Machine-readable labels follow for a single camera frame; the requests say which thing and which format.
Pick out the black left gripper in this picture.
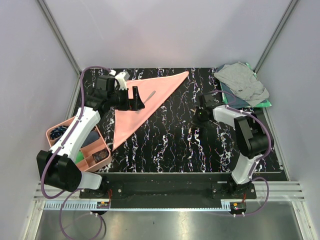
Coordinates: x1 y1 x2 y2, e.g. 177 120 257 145
108 86 145 111

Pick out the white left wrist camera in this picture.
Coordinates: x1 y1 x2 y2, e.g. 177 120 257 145
109 69 130 91

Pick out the brown item in tray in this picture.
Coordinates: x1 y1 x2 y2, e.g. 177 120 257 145
92 149 109 163

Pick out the grey cloth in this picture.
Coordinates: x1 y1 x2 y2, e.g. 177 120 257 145
213 61 270 107

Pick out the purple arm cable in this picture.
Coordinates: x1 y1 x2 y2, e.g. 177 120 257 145
40 65 111 239
208 90 273 217

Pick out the green mat under cloths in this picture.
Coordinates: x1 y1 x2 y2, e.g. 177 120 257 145
223 62 273 109

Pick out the aluminium frame post left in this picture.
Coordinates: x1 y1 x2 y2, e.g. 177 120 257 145
35 0 82 75

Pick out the pink compartment tray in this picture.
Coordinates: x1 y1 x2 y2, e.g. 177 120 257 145
46 117 112 173

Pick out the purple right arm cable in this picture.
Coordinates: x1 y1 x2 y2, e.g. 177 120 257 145
208 90 273 217

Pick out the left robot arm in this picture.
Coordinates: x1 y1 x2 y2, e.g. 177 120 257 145
36 71 145 199

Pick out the pink satin napkin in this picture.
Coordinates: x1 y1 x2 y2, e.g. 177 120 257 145
112 71 189 150

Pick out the blue patterned item in tray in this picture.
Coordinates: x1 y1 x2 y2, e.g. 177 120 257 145
49 125 68 140

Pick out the green item in tray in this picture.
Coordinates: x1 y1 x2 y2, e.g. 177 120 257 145
75 151 85 164

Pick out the silver fork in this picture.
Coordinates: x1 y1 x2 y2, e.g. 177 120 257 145
136 90 156 114

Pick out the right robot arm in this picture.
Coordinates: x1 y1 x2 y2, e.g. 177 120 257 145
193 93 274 199

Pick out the grey cable duct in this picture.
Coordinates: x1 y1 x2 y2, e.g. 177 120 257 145
44 200 232 212

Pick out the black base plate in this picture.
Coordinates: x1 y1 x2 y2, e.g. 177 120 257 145
80 172 256 206

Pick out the aluminium frame post right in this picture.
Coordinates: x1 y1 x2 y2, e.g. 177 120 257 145
254 0 300 73

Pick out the dark blue cloth in tray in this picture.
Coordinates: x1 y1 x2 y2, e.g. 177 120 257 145
81 131 100 148

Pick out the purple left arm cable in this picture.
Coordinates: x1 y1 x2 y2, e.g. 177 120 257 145
40 65 111 239

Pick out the aluminium front rail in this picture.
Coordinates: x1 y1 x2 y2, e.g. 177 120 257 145
32 181 305 203

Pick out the aluminium frame post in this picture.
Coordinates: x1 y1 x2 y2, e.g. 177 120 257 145
35 0 82 75
254 0 300 73

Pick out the dark blue folded cloth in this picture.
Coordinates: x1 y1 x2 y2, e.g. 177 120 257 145
220 82 251 109

